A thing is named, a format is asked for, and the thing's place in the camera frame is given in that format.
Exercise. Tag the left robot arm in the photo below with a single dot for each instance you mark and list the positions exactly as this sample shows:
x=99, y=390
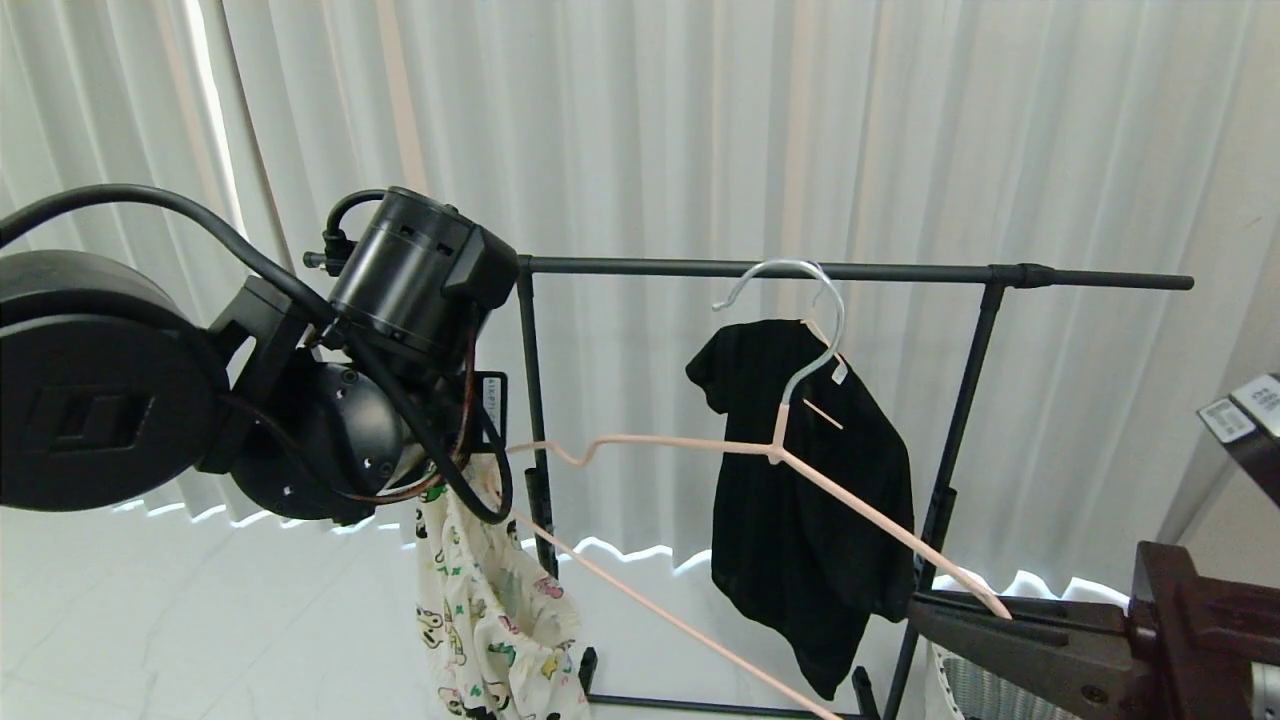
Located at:
x=100, y=400

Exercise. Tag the cream printed garment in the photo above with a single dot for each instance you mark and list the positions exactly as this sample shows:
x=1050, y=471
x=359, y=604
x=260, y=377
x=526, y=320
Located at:
x=490, y=600

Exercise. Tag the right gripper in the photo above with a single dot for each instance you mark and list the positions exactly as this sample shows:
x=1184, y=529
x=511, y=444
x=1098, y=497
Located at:
x=1200, y=620

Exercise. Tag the black garment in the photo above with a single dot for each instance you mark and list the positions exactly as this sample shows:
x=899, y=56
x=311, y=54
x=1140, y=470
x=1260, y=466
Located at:
x=800, y=530

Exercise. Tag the pink clothes hanger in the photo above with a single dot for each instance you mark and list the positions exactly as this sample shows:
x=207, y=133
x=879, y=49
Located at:
x=700, y=445
x=822, y=414

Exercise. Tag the black clothes rack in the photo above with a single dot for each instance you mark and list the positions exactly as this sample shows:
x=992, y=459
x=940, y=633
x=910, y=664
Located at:
x=920, y=271

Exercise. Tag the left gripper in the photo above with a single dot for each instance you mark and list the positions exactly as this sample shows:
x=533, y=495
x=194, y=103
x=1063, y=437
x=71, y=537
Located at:
x=496, y=405

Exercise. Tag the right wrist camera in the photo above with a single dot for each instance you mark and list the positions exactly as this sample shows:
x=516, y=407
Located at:
x=1250, y=430

